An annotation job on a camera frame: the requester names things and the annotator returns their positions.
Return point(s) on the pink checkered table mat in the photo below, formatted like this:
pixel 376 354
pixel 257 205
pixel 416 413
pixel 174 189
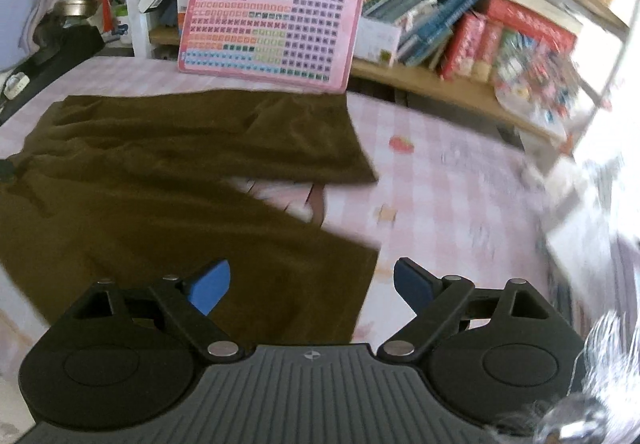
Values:
pixel 447 197

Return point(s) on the purple folded cloth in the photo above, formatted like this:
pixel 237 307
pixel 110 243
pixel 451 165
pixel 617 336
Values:
pixel 18 22

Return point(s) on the pink learning tablet toy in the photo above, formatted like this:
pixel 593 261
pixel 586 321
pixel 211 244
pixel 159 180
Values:
pixel 303 43

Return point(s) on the brass bowl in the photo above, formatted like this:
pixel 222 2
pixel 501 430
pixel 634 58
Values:
pixel 82 9

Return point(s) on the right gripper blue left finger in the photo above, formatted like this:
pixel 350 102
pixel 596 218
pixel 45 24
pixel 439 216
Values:
pixel 206 288

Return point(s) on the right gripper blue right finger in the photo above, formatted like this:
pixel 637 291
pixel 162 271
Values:
pixel 416 286

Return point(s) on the red boxed book set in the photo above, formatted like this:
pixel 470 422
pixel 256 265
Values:
pixel 494 29

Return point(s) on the brown fabric garment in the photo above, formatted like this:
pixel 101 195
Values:
pixel 133 189

